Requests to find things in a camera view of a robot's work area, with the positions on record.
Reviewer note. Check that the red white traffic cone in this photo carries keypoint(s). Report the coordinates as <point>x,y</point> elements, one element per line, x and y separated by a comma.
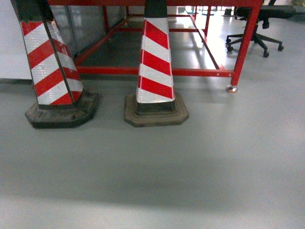
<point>61,99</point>

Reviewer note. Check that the red metal frame table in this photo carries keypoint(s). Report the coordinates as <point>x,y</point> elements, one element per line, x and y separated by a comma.
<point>218,71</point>

